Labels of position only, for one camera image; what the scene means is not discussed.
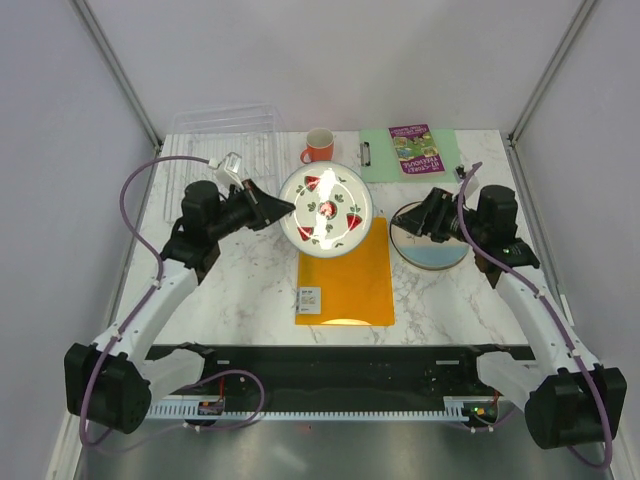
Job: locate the orange plastic folder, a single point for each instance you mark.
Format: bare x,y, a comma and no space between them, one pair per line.
354,289

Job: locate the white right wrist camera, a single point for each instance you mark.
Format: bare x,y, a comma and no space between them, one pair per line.
460,173

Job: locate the green clipboard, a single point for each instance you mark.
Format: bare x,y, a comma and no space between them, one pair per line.
379,163

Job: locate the aluminium frame post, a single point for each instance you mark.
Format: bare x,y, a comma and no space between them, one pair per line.
91,23
559,56

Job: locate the watermelon pattern plate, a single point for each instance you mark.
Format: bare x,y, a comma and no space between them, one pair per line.
333,209

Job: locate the white wire dish rack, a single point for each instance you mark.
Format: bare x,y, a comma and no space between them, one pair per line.
251,134

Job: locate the purple book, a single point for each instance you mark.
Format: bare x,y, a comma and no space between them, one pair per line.
417,152

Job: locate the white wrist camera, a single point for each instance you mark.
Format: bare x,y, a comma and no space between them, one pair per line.
228,171
460,173

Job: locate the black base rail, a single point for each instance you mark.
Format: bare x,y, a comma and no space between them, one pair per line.
344,378

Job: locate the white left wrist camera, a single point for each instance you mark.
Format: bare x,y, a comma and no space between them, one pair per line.
228,171

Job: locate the cream leaf pattern plate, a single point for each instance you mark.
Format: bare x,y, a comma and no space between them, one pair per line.
424,250

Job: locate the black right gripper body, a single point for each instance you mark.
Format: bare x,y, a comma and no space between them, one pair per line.
455,226

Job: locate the green cream branch plate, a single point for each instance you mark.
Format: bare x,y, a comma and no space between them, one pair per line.
436,267

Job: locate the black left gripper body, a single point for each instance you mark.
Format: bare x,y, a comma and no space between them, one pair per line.
235,213

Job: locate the left aluminium frame post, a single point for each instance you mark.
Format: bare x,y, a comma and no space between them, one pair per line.
91,23

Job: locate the orange mug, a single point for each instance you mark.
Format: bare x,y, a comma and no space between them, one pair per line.
320,144

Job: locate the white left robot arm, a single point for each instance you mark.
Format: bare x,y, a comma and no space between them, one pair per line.
111,381

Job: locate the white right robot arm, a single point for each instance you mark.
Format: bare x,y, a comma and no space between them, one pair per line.
568,396

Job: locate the right aluminium frame post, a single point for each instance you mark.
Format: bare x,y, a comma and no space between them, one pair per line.
559,56

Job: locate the white slotted cable duct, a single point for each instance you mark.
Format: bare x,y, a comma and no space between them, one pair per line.
200,408

